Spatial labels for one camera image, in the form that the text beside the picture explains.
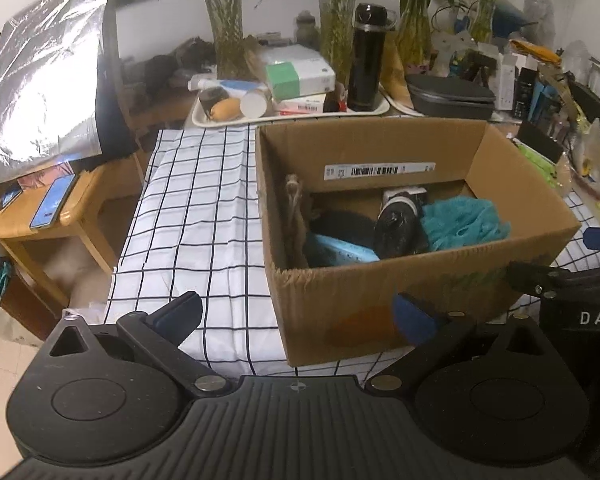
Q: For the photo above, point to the black white plush toy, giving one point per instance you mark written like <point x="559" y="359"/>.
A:
<point x="398" y="230"/>

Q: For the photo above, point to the red white flat box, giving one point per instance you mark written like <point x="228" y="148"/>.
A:
<point x="301" y="106"/>

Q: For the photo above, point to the white blue spray bottle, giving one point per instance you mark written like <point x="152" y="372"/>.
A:
<point x="234" y="88"/>

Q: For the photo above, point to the cardboard box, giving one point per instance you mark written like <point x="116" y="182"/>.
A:
<point x="343" y="312"/>

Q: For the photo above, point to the green white tissue box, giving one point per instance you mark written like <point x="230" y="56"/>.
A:
<point x="294" y="79"/>

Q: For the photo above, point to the white cylindrical container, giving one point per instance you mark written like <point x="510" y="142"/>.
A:
<point x="255" y="103"/>

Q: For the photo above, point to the black thermos bottle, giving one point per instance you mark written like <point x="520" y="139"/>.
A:
<point x="372" y="23"/>

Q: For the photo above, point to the light blue comb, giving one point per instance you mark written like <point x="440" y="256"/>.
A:
<point x="322" y="251"/>

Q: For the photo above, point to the tan egg-shaped pouch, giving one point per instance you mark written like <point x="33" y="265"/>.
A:
<point x="225" y="110"/>

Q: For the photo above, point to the dark grey zip case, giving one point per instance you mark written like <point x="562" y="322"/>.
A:
<point x="450" y="97"/>

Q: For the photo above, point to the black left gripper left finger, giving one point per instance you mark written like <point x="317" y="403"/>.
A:
<point x="155" y="339"/>

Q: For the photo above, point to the blue screen smartphone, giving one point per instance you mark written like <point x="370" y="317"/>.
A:
<point x="52" y="202"/>

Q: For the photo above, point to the white black grid tablecloth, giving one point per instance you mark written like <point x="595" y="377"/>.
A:
<point x="198" y="228"/>

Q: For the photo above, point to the teal mesh bath pouf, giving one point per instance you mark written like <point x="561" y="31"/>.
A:
<point x="462" y="221"/>

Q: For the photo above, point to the wooden stool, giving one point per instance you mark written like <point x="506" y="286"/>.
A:
<point x="77" y="218"/>

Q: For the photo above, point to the middle bamboo plant vase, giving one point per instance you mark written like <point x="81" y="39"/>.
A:
<point x="336" y="35"/>

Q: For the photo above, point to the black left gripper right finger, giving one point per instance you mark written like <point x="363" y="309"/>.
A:
<point x="436" y="337"/>

